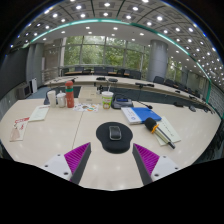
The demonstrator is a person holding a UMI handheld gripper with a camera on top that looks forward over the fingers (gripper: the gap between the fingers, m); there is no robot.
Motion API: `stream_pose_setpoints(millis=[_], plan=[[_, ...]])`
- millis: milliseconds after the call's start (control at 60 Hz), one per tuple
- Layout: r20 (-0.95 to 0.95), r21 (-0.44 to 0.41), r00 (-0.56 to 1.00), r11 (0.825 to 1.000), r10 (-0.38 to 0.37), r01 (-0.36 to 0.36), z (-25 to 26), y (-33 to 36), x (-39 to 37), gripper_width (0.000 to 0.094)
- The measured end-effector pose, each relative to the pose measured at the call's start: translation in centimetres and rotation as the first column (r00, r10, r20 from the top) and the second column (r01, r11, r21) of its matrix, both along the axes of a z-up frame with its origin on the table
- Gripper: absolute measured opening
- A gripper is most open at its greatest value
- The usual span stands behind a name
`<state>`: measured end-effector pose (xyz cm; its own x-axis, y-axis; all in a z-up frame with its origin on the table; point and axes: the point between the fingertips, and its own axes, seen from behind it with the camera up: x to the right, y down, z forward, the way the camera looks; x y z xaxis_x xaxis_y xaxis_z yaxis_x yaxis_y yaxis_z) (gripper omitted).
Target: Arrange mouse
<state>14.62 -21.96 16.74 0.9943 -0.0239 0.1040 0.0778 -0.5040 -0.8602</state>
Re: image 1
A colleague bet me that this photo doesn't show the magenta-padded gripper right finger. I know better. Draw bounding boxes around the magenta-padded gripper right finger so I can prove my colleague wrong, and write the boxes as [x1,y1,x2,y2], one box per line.
[132,143,183,187]

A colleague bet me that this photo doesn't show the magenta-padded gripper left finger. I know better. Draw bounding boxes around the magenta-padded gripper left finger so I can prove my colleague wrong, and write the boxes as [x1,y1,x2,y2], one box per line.
[42,142,93,186]

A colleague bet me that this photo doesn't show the black computer mouse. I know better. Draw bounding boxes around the black computer mouse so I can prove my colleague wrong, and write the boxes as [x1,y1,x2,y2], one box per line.
[108,125,123,142]

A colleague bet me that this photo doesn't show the black mouse pad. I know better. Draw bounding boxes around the black mouse pad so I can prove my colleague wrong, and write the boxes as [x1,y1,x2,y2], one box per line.
[95,121,134,155]

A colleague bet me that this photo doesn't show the white paper sheet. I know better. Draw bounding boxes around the white paper sheet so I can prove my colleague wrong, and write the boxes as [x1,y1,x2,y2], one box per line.
[153,115,182,147]

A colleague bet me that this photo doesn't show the red and white fan-print brochure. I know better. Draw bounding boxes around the red and white fan-print brochure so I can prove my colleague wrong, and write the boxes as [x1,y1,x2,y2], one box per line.
[9,116,31,143]

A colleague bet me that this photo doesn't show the white sheet with red header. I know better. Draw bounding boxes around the white sheet with red header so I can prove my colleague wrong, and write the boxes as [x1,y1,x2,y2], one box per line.
[28,104,51,123]

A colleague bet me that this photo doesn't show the blue and white book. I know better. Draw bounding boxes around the blue and white book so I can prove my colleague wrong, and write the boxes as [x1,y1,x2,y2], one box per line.
[120,106,163,126]

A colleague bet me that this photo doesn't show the colourful sticker leaflet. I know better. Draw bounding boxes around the colourful sticker leaflet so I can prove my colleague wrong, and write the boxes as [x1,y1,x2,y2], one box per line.
[72,102,100,113]

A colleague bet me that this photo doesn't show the white lidded mug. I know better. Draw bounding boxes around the white lidded mug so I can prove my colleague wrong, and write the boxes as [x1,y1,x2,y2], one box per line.
[56,91,67,109]

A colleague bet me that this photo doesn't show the white paper cup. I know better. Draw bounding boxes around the white paper cup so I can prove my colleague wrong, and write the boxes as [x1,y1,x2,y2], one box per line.
[46,89,57,108]

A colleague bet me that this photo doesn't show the red bottle with green band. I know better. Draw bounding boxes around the red bottle with green band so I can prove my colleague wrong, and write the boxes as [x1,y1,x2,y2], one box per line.
[64,80,75,109]

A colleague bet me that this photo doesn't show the beige cardboard box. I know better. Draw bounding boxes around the beige cardboard box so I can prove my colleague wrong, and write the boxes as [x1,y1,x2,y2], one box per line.
[77,86,104,105]

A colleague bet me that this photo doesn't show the green and white drink cup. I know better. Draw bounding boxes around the green and white drink cup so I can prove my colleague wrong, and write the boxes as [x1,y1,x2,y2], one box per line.
[101,90,115,110]

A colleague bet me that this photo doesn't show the white upright cabinet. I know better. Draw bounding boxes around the white upright cabinet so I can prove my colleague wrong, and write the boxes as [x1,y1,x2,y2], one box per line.
[29,78,39,95]

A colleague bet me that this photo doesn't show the black table microphone units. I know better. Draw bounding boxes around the black table microphone units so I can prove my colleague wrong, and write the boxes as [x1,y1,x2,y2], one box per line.
[95,76,198,113]

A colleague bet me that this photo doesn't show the dark office chairs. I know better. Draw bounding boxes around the dark office chairs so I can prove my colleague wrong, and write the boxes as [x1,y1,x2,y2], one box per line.
[61,65,208,98]

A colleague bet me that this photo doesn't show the ceiling lights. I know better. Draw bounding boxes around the ceiling lights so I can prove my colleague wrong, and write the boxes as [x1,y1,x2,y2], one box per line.
[9,0,224,92]

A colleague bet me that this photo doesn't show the black microphone with orange ring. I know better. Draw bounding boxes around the black microphone with orange ring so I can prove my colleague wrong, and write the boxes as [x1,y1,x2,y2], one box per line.
[144,116,176,150]

